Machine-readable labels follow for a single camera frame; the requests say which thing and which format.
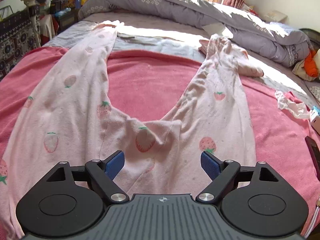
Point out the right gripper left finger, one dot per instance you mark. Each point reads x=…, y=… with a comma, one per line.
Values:
x=101, y=174

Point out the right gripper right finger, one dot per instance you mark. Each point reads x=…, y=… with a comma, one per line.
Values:
x=222, y=174

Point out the pink strawberry pajama pants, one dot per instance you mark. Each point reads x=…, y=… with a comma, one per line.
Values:
x=70, y=116

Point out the orange and cream clothes pile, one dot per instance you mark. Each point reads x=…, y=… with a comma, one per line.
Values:
x=308, y=69

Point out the dark phone on bed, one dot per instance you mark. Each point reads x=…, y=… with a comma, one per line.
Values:
x=315, y=154

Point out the pink terry blanket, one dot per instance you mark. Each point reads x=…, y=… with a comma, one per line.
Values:
x=141, y=87

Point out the crumpled white plastic wrapper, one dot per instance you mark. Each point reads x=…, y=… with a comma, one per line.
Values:
x=298, y=110

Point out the white blue small box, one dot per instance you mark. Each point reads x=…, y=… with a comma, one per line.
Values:
x=314, y=117

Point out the grey purple floral duvet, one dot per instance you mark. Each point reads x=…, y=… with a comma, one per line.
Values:
x=275, y=41

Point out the patterned dark cloth left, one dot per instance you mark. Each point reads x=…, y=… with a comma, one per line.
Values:
x=19, y=35

